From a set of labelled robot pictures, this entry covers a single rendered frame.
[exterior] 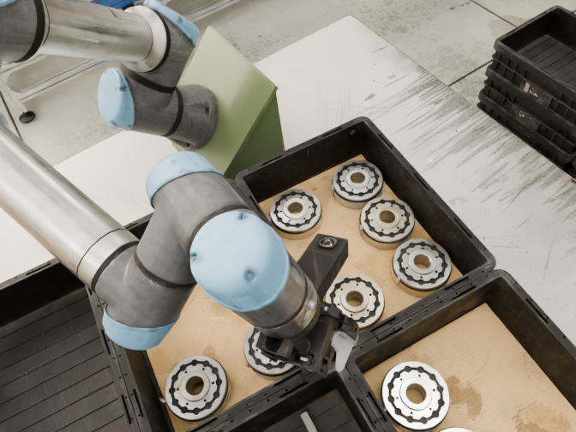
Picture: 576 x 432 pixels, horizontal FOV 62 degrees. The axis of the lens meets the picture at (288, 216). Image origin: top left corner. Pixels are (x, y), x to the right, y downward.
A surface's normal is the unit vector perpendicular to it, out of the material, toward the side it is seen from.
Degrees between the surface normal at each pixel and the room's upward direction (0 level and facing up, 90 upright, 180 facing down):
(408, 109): 0
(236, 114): 44
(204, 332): 0
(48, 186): 24
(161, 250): 50
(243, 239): 13
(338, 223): 0
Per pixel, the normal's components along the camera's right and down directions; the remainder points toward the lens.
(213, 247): -0.30, -0.45
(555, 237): -0.10, -0.54
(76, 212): 0.29, -0.63
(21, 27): 0.88, 0.41
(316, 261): -0.11, -0.83
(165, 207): -0.66, -0.05
